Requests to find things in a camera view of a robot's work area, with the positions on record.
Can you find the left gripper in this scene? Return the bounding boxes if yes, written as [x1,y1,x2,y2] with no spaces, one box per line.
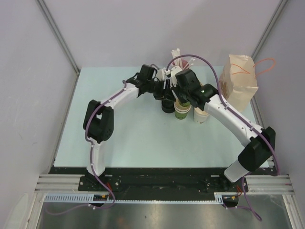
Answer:
[146,78,175,102]

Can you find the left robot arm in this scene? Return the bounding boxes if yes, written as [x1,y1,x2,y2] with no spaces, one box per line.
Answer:
[83,78,175,191]

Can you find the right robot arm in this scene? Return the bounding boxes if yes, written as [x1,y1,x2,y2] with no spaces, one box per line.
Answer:
[166,69,275,191]

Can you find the brown paper takeout bag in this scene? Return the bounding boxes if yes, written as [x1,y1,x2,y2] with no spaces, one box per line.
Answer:
[218,54,277,113]

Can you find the stack of black lids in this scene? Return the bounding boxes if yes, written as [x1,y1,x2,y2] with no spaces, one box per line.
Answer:
[161,100,175,114]

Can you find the white wrapped straws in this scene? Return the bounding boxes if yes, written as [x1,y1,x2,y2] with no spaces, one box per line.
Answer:
[171,49,196,71]

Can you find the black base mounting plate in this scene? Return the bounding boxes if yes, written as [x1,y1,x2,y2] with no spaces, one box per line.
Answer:
[49,166,277,192]

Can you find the white cable duct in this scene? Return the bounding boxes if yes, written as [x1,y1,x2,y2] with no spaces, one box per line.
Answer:
[44,192,238,204]

